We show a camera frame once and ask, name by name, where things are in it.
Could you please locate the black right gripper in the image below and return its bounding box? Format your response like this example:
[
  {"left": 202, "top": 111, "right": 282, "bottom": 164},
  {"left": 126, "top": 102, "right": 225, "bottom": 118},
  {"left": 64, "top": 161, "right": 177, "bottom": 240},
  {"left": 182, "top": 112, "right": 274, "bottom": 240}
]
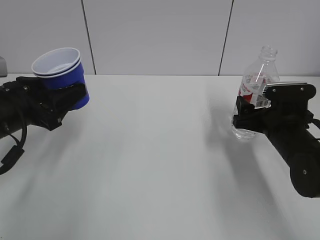
[{"left": 232, "top": 96, "right": 314, "bottom": 134}]

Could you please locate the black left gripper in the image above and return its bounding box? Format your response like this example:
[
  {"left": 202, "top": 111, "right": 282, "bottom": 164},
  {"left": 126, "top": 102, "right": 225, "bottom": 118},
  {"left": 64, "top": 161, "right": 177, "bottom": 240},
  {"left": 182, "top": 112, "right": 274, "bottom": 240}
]
[{"left": 0, "top": 76, "right": 86, "bottom": 132}]

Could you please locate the blue plastic cup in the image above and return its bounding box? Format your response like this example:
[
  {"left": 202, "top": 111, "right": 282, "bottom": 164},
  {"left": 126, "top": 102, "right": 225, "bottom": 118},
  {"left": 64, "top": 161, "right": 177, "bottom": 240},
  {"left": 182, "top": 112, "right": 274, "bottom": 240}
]
[
  {"left": 33, "top": 57, "right": 90, "bottom": 110},
  {"left": 31, "top": 47, "right": 81, "bottom": 77}
]

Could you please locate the clear Wahaha water bottle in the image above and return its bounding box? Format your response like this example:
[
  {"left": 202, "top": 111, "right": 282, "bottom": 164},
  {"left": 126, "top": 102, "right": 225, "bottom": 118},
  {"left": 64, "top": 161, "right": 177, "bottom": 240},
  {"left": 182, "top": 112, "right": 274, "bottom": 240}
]
[{"left": 231, "top": 45, "right": 280, "bottom": 142}]

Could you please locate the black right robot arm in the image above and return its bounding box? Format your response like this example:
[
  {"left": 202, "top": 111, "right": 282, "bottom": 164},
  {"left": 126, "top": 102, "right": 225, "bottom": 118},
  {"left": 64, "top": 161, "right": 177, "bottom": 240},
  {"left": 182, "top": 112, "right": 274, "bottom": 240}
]
[{"left": 233, "top": 96, "right": 320, "bottom": 198}]

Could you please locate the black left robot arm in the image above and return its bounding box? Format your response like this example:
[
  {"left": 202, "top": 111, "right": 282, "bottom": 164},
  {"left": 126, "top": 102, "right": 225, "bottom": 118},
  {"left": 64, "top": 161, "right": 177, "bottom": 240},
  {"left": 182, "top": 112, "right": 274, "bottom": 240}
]
[{"left": 0, "top": 76, "right": 87, "bottom": 138}]

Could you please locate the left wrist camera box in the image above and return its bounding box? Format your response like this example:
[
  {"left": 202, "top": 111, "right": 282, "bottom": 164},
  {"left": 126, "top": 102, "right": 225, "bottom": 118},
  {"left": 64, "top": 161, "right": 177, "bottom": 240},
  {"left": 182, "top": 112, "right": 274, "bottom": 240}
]
[{"left": 0, "top": 56, "right": 8, "bottom": 78}]

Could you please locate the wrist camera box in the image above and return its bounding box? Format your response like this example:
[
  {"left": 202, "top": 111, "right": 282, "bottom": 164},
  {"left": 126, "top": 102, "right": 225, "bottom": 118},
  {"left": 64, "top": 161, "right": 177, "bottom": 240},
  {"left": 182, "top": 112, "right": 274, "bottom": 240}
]
[
  {"left": 262, "top": 81, "right": 317, "bottom": 107},
  {"left": 0, "top": 56, "right": 8, "bottom": 78}
]

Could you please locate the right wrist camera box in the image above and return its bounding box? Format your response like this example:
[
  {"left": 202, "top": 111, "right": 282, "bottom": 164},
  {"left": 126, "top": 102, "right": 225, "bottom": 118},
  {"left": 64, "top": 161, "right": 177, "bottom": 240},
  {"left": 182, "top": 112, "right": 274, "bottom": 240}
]
[{"left": 262, "top": 81, "right": 317, "bottom": 107}]

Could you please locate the black right camera cable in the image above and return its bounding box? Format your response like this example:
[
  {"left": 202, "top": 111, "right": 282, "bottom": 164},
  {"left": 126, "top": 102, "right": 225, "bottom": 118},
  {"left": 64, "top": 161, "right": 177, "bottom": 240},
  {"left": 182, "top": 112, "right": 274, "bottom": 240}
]
[{"left": 306, "top": 117, "right": 320, "bottom": 131}]

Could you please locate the black camera cable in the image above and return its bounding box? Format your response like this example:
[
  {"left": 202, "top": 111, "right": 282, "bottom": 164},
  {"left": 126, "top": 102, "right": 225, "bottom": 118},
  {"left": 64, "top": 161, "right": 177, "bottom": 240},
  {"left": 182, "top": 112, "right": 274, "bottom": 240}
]
[
  {"left": 306, "top": 117, "right": 320, "bottom": 131},
  {"left": 0, "top": 122, "right": 29, "bottom": 176}
]

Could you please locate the black left camera cable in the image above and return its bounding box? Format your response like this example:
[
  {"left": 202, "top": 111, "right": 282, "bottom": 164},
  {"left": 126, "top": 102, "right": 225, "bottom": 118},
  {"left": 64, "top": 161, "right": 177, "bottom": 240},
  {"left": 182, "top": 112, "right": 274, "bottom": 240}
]
[{"left": 0, "top": 122, "right": 29, "bottom": 176}]

